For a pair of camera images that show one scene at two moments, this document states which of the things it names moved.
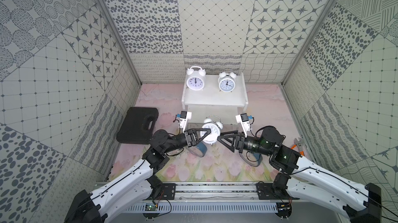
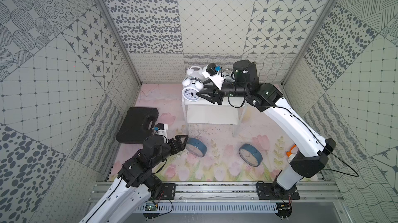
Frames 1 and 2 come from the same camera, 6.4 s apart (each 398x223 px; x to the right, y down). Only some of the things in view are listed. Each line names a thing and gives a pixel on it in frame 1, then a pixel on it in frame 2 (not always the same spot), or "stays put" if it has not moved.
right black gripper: x=238 y=142 -> x=211 y=92
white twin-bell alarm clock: x=195 y=80 stays put
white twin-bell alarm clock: x=227 y=80 stays put
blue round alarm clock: x=251 y=158 stays put
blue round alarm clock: x=200 y=150 stays put
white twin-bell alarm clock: x=214 y=123 -> x=192 y=85
